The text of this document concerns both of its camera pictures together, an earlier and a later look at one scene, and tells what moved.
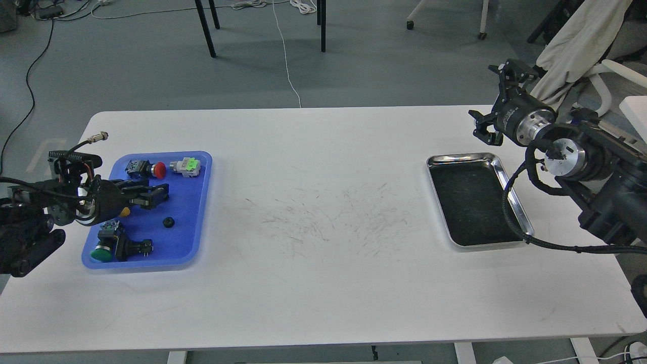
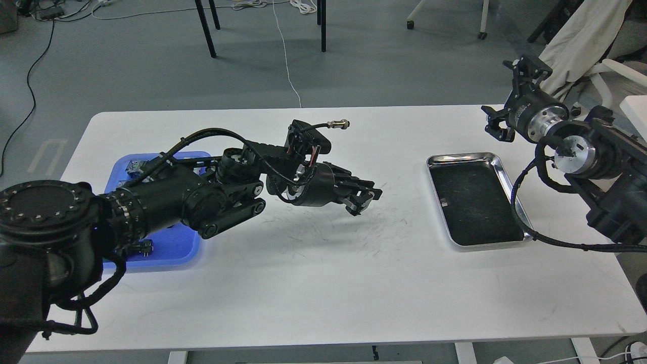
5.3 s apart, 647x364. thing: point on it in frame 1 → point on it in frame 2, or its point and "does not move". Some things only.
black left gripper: (101, 200) → (324, 185)
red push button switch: (143, 168) does not move
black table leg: (203, 21) does not move
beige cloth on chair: (584, 30) does not move
